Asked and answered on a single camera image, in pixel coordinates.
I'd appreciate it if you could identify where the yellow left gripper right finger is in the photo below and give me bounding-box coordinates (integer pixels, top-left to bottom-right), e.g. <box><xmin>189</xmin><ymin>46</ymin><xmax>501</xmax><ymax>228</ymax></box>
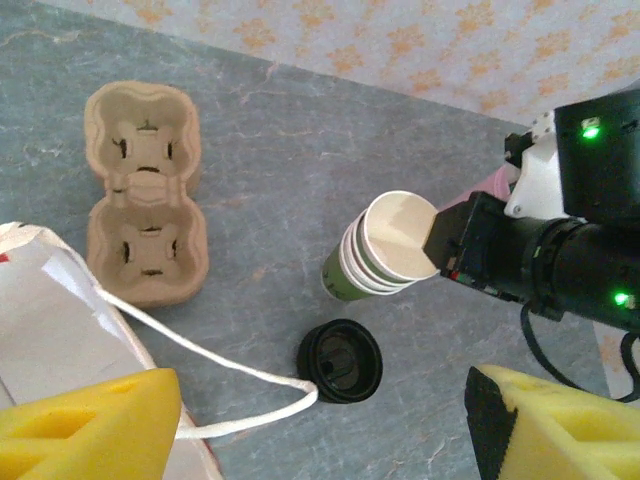
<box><xmin>464</xmin><ymin>363</ymin><xmax>640</xmax><ymax>480</ymax></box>

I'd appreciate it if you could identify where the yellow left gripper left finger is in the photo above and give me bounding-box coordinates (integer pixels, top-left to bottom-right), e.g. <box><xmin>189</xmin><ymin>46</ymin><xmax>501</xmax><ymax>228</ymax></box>
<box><xmin>0</xmin><ymin>368</ymin><xmax>182</xmax><ymax>480</ymax></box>

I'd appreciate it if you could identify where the red white printed paper bag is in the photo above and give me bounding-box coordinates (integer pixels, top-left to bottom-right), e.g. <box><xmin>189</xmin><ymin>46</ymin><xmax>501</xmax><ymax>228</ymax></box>
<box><xmin>0</xmin><ymin>221</ymin><xmax>320</xmax><ymax>480</ymax></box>

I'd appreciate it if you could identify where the pink straw holder cup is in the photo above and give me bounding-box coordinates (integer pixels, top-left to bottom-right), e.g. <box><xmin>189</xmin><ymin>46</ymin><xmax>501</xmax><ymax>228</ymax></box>
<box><xmin>439</xmin><ymin>168</ymin><xmax>521</xmax><ymax>211</ymax></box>

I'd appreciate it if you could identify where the green paper cup stack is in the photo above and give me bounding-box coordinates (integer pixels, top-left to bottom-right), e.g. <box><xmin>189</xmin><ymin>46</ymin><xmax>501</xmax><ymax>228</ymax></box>
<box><xmin>321</xmin><ymin>189</ymin><xmax>441</xmax><ymax>302</ymax></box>

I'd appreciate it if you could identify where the black cup lid stack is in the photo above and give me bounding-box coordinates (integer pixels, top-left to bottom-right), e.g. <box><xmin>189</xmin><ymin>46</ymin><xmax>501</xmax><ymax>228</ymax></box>
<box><xmin>296</xmin><ymin>318</ymin><xmax>384</xmax><ymax>404</ymax></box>

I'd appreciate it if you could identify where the brown pulp cup carrier stack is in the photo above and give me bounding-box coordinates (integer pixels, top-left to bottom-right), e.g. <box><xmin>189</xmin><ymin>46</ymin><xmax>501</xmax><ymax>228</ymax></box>
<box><xmin>83</xmin><ymin>81</ymin><xmax>210</xmax><ymax>310</ymax></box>

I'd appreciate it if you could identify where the black right camera cable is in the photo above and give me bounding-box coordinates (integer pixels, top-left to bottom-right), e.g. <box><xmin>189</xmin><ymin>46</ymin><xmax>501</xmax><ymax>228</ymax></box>
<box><xmin>519</xmin><ymin>302</ymin><xmax>640</xmax><ymax>404</ymax></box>

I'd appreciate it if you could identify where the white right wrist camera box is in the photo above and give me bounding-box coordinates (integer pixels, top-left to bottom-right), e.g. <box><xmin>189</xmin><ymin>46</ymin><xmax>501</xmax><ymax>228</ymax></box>
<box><xmin>503</xmin><ymin>108</ymin><xmax>571</xmax><ymax>220</ymax></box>

